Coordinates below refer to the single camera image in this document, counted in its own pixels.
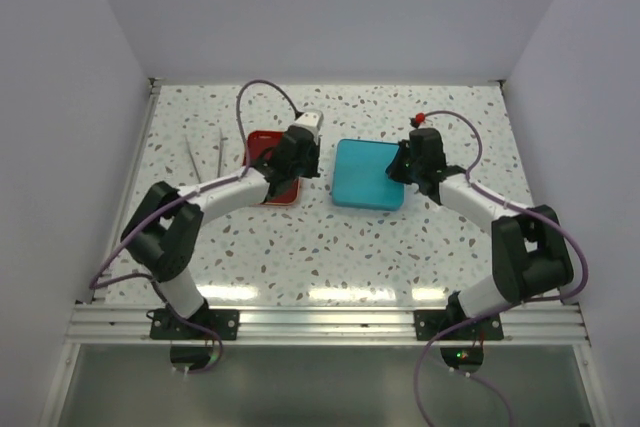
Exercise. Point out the teal tin lid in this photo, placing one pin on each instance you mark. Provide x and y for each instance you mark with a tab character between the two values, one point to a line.
360	166

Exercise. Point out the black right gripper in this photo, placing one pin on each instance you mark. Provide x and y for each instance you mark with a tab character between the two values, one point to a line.
393	171

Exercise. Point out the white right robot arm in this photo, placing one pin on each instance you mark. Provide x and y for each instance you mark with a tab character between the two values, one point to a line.
529	255

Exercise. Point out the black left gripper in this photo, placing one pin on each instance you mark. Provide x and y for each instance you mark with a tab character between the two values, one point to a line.
313	171

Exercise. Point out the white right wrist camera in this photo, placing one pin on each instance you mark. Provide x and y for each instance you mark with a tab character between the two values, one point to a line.
420	120

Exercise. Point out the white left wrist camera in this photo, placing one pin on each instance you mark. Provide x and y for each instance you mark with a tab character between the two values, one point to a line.
310	120

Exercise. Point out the red lacquer tray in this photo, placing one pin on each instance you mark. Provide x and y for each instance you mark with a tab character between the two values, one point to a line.
261	142

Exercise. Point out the teal tin box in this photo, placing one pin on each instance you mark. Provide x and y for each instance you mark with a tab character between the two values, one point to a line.
369	200

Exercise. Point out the metal tongs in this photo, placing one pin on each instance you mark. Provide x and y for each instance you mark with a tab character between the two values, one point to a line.
205	152

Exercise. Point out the front aluminium mounting rail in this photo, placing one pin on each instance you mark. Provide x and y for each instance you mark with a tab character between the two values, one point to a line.
544	324

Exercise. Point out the aluminium table frame rail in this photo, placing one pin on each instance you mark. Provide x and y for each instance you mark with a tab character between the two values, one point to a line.
139	146

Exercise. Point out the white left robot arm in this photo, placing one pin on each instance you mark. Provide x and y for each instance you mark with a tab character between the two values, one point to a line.
162	233

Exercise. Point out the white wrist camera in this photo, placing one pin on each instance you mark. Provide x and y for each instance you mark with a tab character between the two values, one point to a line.
310	120
420	120

